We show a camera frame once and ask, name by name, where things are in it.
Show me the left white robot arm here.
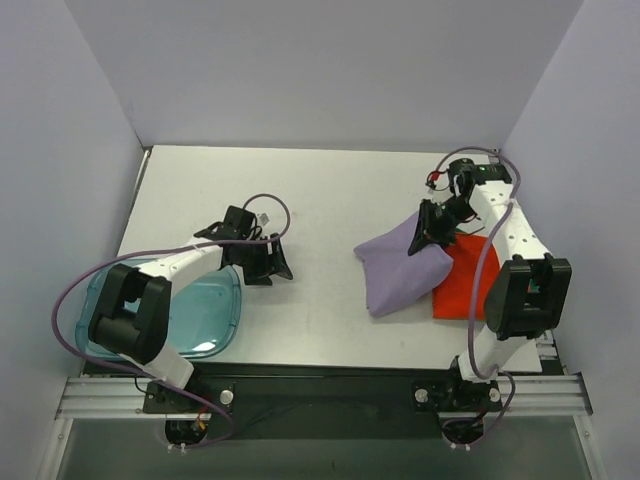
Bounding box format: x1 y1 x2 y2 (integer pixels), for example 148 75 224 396
88 206 293 412

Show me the purple t shirt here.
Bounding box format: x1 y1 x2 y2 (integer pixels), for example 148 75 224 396
354 213 454 318

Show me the teal transparent plastic bin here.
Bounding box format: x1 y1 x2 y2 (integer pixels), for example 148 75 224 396
74 267 242 361

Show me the folded orange t shirt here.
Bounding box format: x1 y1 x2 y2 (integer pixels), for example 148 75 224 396
432 233 500 321

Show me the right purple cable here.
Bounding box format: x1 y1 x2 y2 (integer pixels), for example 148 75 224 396
435 145 524 446

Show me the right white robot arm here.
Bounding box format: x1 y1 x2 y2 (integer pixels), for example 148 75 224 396
408 151 572 408

